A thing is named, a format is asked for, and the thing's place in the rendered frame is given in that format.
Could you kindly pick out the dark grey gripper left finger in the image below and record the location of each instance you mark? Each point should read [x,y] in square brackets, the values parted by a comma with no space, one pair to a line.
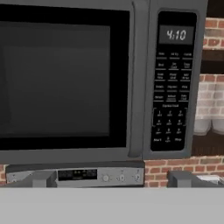
[39,178]

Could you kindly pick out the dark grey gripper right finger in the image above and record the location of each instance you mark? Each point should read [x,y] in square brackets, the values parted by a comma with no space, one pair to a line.
[179,178]

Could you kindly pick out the grey microwave oven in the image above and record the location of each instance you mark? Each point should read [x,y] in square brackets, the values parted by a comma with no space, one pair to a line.
[175,87]

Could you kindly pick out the microwave door with dark window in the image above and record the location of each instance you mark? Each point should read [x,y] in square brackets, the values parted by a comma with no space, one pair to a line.
[58,81]

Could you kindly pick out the white flat object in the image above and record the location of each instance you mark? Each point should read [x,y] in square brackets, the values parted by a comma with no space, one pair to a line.
[210,178]

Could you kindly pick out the silver stove control panel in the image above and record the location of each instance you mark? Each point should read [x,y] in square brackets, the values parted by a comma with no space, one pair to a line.
[78,174]

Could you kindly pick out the silver stove knob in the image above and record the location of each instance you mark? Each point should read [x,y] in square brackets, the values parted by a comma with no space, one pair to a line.
[122,177]
[137,176]
[105,178]

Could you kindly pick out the dark wooden shelf board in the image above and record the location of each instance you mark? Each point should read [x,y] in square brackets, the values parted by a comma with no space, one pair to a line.
[213,61]
[208,144]
[215,8]

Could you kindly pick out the clear glass jar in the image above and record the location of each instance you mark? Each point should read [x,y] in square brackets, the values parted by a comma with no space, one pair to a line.
[218,116]
[203,116]

